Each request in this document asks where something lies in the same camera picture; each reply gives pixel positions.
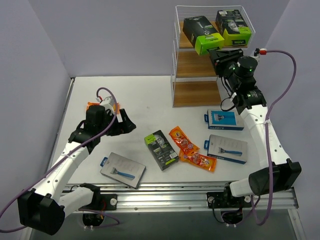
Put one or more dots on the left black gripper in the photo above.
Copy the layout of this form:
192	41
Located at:
119	122

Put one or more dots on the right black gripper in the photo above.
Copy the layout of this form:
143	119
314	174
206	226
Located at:
222	61

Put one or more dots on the black green razor pack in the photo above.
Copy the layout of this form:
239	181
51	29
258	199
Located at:
202	35

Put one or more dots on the tall green black razor box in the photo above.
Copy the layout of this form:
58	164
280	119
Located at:
233	28

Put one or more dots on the small black green razor box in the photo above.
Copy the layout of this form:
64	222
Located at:
161	150

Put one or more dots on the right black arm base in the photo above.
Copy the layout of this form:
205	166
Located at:
217	200

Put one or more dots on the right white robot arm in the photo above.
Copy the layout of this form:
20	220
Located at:
277	171

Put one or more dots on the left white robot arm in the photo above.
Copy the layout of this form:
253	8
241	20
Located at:
43	207

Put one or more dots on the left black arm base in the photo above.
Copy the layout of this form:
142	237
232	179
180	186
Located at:
108	202

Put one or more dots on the orange razor bag far left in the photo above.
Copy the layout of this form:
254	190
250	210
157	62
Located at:
89	104

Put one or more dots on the orange razor bag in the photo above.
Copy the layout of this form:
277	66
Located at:
89	104
198	160
183	142

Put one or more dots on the grey box blue razor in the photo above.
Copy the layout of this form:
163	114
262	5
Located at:
227	149
123	170

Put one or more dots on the orange razor bag upper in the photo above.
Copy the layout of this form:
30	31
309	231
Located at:
183	142

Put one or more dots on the blue white razor box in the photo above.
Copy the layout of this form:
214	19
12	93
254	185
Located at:
223	120

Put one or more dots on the orange razor bag lower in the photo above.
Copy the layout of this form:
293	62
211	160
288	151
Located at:
198	160

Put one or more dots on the white wire wooden shelf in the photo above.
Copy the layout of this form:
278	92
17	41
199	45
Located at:
193	80

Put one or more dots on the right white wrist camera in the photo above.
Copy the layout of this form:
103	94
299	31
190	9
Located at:
259	52

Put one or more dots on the aluminium mounting rail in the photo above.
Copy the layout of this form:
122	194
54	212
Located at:
163	197

